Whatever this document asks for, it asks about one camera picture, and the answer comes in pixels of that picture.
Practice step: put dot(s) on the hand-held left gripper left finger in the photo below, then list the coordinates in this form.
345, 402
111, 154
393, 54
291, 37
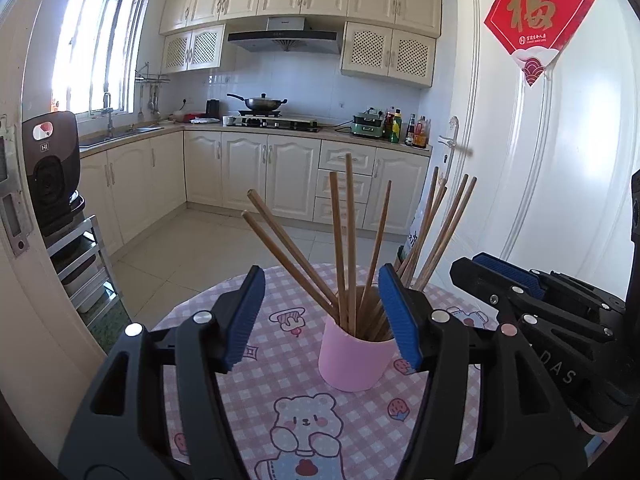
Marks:
245, 315

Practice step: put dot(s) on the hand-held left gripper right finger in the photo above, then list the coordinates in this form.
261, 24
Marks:
397, 315

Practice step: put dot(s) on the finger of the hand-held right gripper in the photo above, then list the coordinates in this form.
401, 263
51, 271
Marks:
480, 280
510, 272

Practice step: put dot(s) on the pink cup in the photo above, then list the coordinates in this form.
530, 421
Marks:
350, 360

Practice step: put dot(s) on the bunch of wooden chopsticks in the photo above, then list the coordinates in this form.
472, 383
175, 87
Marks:
350, 260

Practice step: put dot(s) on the pink checked tablecloth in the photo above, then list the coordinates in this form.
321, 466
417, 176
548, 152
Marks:
260, 375

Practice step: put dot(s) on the white bag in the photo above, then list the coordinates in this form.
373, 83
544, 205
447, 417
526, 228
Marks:
417, 230

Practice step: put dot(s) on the white door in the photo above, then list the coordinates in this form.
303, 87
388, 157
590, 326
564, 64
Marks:
525, 160

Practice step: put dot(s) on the cream lower cabinets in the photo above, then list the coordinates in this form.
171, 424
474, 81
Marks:
240, 170

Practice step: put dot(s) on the orange sauce bottle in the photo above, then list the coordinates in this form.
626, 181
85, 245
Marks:
421, 133

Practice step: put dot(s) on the metal shelf rack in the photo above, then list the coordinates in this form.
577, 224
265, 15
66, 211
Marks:
85, 280

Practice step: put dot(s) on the green bottle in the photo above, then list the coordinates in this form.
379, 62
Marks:
397, 129

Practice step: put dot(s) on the red sauce bottle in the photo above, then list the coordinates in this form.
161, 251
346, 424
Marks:
389, 122

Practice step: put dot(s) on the green electric pot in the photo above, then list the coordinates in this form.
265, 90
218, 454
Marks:
367, 125

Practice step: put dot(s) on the white mug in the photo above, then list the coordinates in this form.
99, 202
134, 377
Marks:
228, 120

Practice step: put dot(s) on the gas stove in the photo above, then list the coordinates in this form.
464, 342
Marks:
280, 121

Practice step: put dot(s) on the red container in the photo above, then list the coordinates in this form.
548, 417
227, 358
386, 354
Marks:
194, 117

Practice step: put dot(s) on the black kettle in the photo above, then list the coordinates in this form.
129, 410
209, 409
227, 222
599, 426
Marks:
212, 107

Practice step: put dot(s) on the metal wok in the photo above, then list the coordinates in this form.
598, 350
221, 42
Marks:
262, 103

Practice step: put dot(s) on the steel sink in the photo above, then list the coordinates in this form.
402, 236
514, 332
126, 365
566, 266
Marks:
125, 134

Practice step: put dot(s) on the metal faucet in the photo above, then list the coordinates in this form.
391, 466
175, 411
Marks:
108, 115

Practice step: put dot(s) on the black kitchen appliance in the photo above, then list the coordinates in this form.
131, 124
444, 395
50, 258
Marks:
50, 170

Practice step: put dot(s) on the metal door strike plate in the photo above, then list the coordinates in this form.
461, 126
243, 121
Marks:
10, 200

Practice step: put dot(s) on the red paper door decoration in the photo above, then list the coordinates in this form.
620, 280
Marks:
537, 10

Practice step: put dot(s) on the range hood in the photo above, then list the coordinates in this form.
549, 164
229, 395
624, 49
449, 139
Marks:
285, 37

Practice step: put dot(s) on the window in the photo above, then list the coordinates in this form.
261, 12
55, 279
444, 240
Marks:
100, 45

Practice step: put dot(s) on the wall utensil rack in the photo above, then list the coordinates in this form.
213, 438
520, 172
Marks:
151, 85

